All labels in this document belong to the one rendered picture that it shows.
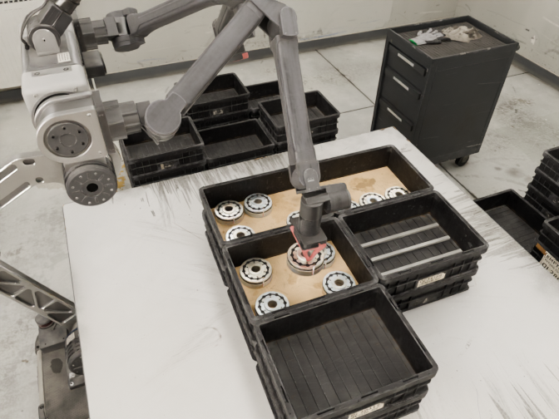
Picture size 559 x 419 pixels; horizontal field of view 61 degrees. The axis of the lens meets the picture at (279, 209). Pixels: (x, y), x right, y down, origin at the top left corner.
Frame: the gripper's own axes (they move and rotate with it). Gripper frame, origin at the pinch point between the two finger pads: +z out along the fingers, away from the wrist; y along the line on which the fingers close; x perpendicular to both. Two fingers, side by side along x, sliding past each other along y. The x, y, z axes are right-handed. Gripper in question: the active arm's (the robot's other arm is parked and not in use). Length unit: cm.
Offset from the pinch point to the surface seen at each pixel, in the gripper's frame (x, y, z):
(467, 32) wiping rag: -165, 146, 16
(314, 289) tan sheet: -6.0, 2.7, 22.6
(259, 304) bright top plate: 12.7, 0.9, 20.0
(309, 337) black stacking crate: 2.1, -12.4, 22.6
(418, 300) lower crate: -40, -7, 30
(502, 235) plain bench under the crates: -91, 12, 34
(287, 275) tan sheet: 0.1, 10.8, 22.9
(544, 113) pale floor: -285, 163, 102
